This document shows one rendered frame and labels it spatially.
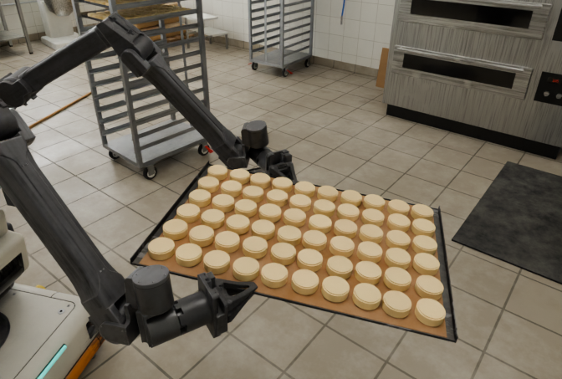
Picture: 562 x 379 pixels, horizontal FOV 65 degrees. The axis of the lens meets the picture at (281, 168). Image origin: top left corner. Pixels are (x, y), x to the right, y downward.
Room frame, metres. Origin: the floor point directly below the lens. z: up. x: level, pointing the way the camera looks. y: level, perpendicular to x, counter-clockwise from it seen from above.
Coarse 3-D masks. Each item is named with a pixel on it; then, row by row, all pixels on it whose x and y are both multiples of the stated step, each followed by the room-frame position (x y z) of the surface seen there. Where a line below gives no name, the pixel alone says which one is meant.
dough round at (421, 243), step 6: (414, 240) 0.74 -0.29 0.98; (420, 240) 0.74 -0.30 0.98; (426, 240) 0.74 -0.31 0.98; (432, 240) 0.74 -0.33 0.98; (414, 246) 0.73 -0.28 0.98; (420, 246) 0.72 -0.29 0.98; (426, 246) 0.72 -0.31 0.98; (432, 246) 0.72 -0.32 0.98; (420, 252) 0.71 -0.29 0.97; (426, 252) 0.71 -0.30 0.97; (432, 252) 0.71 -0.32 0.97
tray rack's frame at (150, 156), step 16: (208, 96) 3.04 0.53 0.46; (176, 128) 3.15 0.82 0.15; (112, 144) 2.86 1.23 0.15; (128, 144) 2.86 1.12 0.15; (144, 144) 2.87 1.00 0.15; (160, 144) 2.87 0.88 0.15; (176, 144) 2.87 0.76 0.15; (192, 144) 2.90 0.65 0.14; (128, 160) 2.65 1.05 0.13; (144, 160) 2.62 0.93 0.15
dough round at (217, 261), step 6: (210, 252) 0.66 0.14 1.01; (216, 252) 0.66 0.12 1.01; (222, 252) 0.66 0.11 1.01; (204, 258) 0.64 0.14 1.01; (210, 258) 0.64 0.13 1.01; (216, 258) 0.64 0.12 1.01; (222, 258) 0.64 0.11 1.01; (228, 258) 0.64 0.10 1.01; (204, 264) 0.63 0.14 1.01; (210, 264) 0.62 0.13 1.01; (216, 264) 0.62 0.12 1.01; (222, 264) 0.63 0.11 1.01; (228, 264) 0.64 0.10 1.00; (210, 270) 0.62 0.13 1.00; (216, 270) 0.62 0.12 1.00; (222, 270) 0.62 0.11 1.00
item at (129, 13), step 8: (128, 8) 3.07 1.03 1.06; (136, 8) 3.05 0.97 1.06; (144, 8) 3.06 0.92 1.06; (152, 8) 3.05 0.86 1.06; (160, 8) 3.05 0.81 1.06; (168, 8) 3.07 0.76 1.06; (176, 8) 3.06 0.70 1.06; (184, 8) 3.08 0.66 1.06; (96, 16) 2.81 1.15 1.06; (104, 16) 2.78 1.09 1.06; (128, 16) 2.78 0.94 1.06; (136, 16) 2.81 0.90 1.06; (144, 16) 2.79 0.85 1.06
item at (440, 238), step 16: (176, 208) 0.82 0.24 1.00; (432, 208) 0.89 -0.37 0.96; (160, 224) 0.75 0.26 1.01; (448, 272) 0.65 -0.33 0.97; (240, 288) 0.59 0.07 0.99; (448, 288) 0.62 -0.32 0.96; (304, 304) 0.56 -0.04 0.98; (448, 304) 0.58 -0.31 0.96; (368, 320) 0.53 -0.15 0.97; (448, 320) 0.54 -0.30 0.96; (432, 336) 0.51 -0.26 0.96; (448, 336) 0.51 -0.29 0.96
